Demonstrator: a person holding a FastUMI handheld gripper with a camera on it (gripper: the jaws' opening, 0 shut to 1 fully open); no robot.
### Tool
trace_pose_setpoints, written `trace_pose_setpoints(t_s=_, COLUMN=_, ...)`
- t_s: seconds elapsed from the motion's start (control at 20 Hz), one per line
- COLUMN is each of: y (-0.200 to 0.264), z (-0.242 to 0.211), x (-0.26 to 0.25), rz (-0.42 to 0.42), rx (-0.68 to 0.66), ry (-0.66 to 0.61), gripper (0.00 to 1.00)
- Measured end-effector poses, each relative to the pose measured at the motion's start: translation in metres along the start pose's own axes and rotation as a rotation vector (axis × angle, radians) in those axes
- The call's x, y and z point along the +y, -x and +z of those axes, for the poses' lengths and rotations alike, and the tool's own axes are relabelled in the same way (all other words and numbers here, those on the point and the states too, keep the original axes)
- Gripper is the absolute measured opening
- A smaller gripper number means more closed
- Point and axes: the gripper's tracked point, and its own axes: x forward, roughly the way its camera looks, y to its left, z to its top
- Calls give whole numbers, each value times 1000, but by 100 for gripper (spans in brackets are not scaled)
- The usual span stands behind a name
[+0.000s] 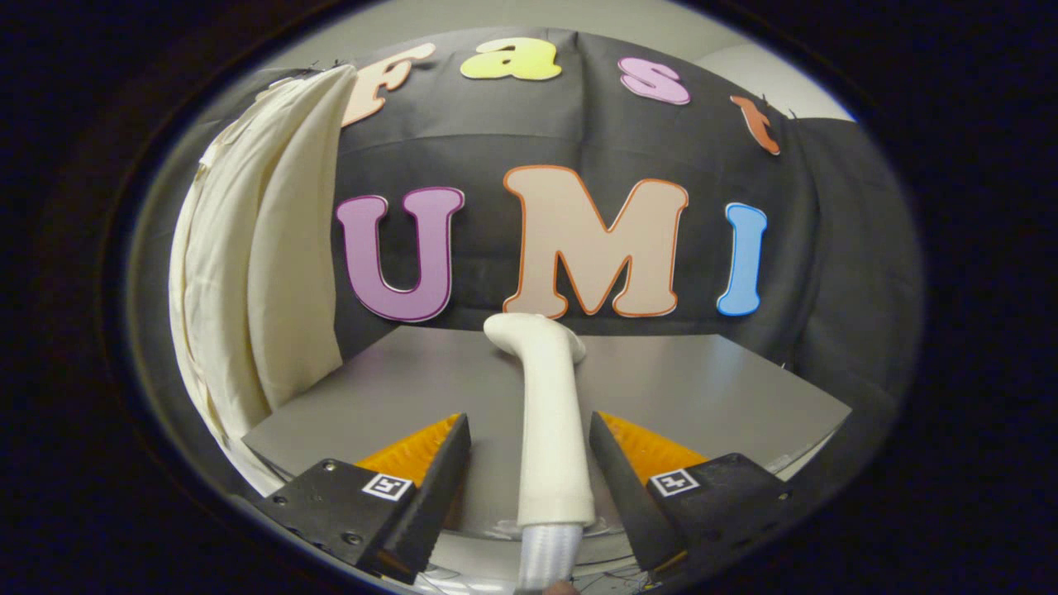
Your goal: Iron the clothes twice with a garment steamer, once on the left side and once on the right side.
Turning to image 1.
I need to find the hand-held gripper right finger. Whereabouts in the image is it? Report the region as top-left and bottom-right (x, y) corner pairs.
(589, 411), (794, 579)

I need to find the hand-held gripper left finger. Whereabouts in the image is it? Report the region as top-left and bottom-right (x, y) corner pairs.
(252, 413), (472, 586)

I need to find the white garment steamer handle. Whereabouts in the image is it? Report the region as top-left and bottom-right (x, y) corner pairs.
(484, 312), (596, 530)

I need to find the cream button-up shirt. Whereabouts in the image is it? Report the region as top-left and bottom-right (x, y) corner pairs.
(168, 64), (359, 497)

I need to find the grey and cream cabinet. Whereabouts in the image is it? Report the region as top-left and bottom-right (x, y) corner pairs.
(241, 325), (852, 571)

